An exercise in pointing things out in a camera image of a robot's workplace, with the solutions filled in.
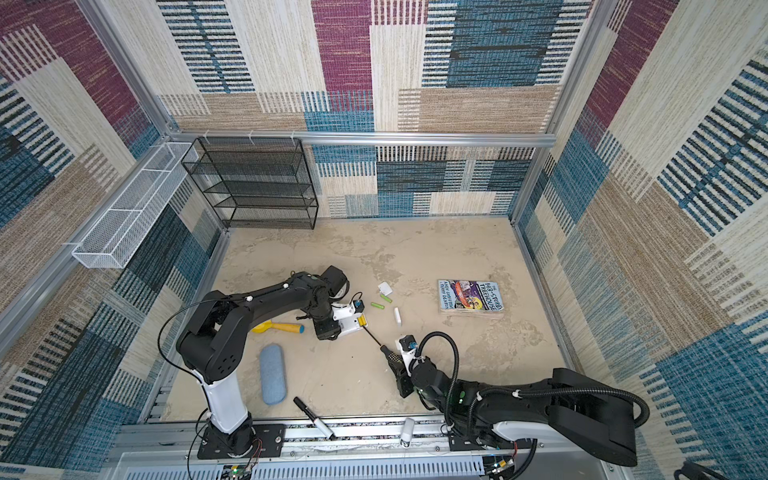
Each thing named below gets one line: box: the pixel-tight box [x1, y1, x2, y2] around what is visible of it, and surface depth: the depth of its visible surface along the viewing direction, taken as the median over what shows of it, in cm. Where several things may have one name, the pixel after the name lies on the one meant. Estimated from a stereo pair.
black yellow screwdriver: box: [362, 325, 405, 376], surface depth 83 cm
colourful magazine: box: [438, 279, 505, 311], surface depth 98 cm
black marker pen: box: [293, 396, 338, 441], surface depth 77 cm
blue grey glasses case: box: [260, 344, 286, 405], surface depth 82 cm
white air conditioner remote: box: [338, 313, 368, 337], surface depth 93 cm
